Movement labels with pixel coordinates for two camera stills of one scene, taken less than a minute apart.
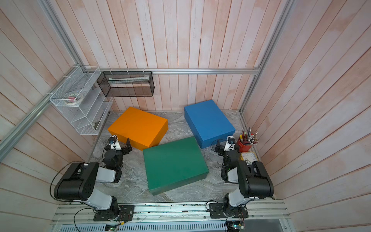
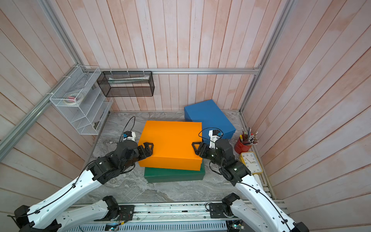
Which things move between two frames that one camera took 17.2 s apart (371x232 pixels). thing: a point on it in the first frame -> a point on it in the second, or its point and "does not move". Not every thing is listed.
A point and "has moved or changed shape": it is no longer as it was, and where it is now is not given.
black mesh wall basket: [126, 83] does not move
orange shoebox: [143, 129] -> [172, 145]
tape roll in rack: [73, 99] does not move
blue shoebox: [208, 123] does not move
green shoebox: [172, 165] has moved or changed shape
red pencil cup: [242, 148] does not move
